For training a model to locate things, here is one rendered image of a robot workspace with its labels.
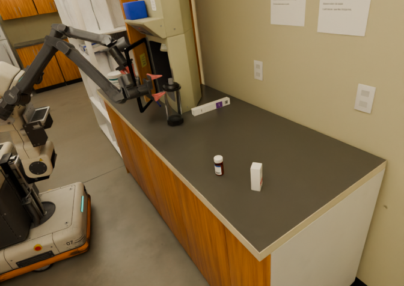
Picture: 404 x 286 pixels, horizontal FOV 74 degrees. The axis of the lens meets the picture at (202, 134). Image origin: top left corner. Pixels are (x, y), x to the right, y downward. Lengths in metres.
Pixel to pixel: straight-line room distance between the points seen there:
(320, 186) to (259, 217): 0.28
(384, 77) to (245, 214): 0.74
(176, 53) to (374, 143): 1.10
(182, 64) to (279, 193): 0.96
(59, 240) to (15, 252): 0.27
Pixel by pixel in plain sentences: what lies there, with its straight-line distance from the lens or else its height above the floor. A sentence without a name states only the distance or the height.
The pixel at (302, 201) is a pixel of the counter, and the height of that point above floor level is 0.94.
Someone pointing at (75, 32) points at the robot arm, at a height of 1.47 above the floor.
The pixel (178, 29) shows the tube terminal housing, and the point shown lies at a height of 1.44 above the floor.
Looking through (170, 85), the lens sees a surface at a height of 1.18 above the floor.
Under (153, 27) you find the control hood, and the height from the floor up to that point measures 1.48.
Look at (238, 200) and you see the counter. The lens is 1.04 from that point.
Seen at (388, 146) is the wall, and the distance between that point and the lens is 1.35.
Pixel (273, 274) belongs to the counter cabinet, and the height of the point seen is 0.78.
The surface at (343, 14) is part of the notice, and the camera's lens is 1.29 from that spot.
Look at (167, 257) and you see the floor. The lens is 2.11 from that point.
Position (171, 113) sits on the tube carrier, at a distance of 1.56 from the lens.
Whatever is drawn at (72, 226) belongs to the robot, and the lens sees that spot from 2.20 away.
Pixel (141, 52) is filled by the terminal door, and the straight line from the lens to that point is 1.79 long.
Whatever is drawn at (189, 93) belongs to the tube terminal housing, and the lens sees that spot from 1.72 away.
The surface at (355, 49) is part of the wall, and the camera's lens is 1.28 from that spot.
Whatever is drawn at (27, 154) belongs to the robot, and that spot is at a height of 0.84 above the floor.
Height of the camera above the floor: 1.67
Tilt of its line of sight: 30 degrees down
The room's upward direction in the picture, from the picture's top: 8 degrees counter-clockwise
